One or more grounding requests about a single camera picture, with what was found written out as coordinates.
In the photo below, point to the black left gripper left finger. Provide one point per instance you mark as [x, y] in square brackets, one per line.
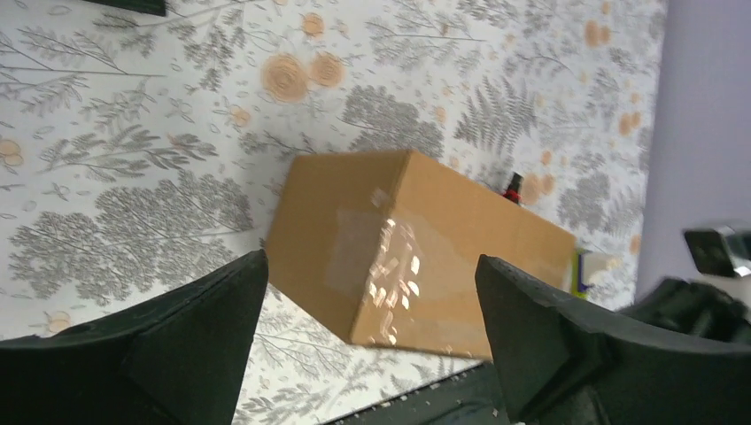
[178, 358]

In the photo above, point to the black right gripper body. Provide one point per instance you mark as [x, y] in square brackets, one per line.
[694, 308]

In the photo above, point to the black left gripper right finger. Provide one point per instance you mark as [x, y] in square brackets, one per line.
[563, 360]

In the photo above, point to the red black utility knife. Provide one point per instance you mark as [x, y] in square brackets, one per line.
[512, 191]

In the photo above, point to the brown cardboard express box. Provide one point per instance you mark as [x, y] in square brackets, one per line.
[381, 248]

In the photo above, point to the green purple toy block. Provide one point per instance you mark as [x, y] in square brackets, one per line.
[586, 269]

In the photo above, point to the floral patterned table mat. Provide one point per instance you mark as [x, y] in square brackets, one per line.
[140, 152]

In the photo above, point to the black white checkerboard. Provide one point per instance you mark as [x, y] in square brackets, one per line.
[150, 7]

